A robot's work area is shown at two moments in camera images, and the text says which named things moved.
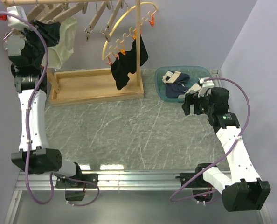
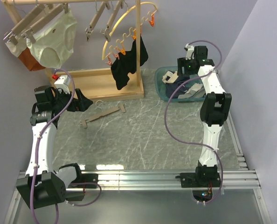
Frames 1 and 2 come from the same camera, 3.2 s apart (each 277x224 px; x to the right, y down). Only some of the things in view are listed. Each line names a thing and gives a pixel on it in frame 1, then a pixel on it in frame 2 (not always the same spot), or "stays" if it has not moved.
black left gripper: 50,31 to 81,103
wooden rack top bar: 14,2 stays
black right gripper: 193,99 to 181,62
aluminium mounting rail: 110,181 stays
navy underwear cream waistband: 176,83 stays
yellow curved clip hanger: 119,47 stays
